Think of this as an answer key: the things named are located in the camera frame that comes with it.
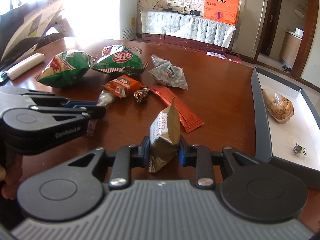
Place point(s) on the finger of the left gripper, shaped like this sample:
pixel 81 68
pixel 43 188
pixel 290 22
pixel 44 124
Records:
pixel 45 98
pixel 52 124

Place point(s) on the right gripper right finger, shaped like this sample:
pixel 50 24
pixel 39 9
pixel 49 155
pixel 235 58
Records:
pixel 249 188

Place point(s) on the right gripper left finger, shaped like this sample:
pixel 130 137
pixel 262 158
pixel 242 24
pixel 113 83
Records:
pixel 77 187

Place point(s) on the green prawn cracker bag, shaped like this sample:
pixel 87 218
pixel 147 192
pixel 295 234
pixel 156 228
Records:
pixel 122 59
pixel 66 68

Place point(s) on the long red snack packet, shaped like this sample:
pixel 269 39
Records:
pixel 189 120

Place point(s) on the brown gold candy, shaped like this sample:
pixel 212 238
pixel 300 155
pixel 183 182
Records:
pixel 141 95

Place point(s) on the brown gold snack packet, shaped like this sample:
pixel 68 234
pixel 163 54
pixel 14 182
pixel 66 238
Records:
pixel 164 138

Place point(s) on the person's left hand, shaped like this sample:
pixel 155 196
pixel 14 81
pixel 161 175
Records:
pixel 11 177

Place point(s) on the small clear candy wrapper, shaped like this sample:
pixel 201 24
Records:
pixel 299 151

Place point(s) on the small white candy packet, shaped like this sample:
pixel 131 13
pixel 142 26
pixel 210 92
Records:
pixel 105 99

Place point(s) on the grey shallow box tray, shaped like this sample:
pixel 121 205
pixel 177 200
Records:
pixel 274 141

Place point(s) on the beige pastry packet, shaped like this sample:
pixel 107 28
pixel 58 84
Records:
pixel 280 107

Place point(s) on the orange chocolate bar wrapper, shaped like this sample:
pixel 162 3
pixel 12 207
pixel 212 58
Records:
pixel 123 86

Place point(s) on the white chest freezer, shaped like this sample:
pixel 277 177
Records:
pixel 96 20

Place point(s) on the pair of slippers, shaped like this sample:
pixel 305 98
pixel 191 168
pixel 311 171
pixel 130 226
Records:
pixel 286 68

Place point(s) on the clear bag of nuts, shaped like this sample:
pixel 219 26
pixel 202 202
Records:
pixel 165 73

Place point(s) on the red wooden TV cabinet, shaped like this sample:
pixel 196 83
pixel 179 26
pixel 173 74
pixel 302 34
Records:
pixel 182 42

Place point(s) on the kitchen cabinet with pot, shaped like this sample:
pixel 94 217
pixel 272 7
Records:
pixel 290 47

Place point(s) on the white blue patterned cloth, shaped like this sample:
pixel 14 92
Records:
pixel 190 27

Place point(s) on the orange cardboard gift box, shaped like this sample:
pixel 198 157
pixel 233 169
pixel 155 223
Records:
pixel 224 11

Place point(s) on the black set-top box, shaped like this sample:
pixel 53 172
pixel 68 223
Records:
pixel 195 12

